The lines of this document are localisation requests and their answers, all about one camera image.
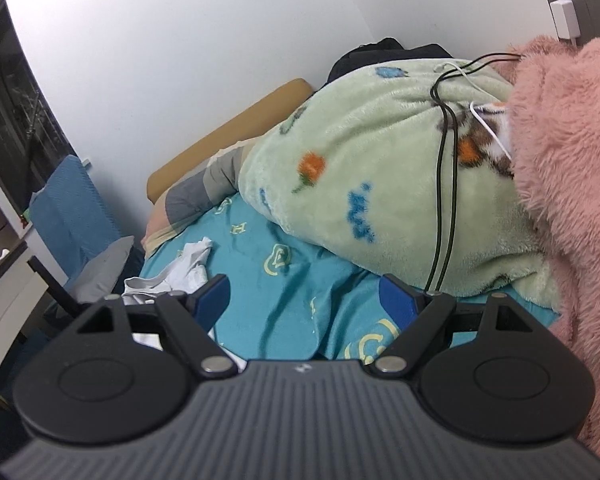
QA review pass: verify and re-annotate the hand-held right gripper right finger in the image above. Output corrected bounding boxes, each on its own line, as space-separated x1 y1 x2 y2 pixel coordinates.
367 273 530 378

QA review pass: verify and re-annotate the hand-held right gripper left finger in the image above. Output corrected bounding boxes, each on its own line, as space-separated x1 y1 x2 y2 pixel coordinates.
76 274 240 377

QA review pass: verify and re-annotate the white garment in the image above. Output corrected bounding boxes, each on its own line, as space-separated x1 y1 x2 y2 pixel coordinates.
121 237 248 370

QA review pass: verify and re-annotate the teal printed bed sheet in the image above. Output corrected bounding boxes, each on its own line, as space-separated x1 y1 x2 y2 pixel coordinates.
139 192 561 364

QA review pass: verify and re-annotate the grey striped pillow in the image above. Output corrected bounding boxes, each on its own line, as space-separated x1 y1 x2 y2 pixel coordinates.
144 136 265 257

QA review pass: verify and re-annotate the grey cushion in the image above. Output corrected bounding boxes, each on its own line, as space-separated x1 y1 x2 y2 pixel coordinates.
66 235 136 305

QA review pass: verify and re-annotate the green printed fleece blanket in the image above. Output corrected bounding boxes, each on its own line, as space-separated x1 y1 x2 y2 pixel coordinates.
238 54 564 315

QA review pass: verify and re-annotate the tan headboard cushion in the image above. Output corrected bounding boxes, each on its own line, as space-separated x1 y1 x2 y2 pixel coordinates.
147 78 315 207

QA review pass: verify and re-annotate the blue towel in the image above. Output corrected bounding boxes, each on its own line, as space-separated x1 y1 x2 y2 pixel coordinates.
28 154 123 281

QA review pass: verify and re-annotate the white cabinet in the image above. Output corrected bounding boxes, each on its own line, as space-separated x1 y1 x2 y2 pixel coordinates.
0 195 63 386

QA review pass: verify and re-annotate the pink fluffy blanket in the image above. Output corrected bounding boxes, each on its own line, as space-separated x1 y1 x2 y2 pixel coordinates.
495 35 600 453

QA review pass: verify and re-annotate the black clothing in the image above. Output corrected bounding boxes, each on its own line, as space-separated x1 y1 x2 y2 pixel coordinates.
326 37 455 85

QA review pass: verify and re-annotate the dark window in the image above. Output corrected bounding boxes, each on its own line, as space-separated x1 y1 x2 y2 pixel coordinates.
0 0 79 217

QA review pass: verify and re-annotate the black cable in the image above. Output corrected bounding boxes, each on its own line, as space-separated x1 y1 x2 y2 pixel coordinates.
423 52 524 293

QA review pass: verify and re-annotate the white cable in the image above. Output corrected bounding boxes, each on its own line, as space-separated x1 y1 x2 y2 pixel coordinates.
432 60 514 160

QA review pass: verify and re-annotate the white wall charger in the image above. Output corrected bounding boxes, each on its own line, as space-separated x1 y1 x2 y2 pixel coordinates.
551 0 582 49

